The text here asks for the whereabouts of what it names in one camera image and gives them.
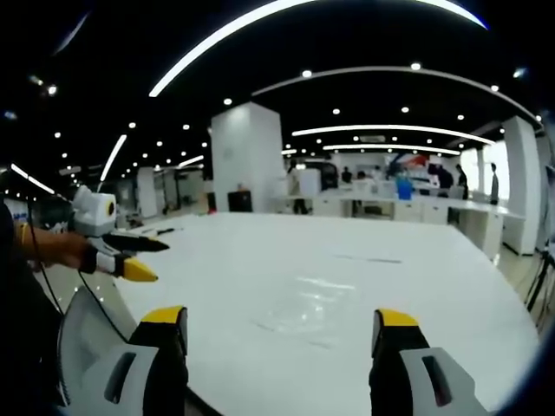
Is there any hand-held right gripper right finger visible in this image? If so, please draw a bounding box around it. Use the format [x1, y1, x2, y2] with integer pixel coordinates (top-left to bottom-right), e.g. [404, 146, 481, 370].
[368, 308, 492, 416]

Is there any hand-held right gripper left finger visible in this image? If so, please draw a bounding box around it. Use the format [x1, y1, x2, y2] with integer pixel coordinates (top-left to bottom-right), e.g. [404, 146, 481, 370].
[82, 305, 190, 416]

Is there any clear resealable bag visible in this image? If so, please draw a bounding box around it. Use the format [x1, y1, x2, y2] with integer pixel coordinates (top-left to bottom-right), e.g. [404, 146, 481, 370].
[250, 272, 363, 346]

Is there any person's left hand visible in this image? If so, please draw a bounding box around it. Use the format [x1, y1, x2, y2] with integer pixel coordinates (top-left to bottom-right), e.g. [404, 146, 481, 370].
[29, 226, 95, 273]

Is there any light grey panel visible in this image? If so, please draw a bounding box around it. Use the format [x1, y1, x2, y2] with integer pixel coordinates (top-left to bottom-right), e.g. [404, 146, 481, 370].
[57, 284, 134, 409]

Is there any black box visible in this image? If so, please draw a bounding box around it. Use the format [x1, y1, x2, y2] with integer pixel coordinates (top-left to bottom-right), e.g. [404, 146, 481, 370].
[227, 190, 253, 213]

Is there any person's dark clothing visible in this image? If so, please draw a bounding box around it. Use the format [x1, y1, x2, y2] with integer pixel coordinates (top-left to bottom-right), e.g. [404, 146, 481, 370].
[0, 201, 64, 411]

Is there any white square pillar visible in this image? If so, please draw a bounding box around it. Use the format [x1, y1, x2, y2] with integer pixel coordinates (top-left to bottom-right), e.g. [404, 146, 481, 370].
[209, 101, 288, 214]

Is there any white counter desk row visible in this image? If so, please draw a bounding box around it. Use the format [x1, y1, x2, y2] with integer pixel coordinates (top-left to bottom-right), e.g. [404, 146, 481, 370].
[271, 190, 524, 261]

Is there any black tripod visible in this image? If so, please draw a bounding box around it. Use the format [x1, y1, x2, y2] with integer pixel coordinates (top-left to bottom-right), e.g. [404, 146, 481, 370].
[524, 249, 555, 315]

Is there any blue chair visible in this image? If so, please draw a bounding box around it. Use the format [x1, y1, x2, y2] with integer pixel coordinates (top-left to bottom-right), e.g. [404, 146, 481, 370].
[395, 176, 414, 201]

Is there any long curved ceiling light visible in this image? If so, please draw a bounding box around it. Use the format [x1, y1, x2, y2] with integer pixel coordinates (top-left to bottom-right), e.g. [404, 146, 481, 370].
[148, 0, 490, 99]

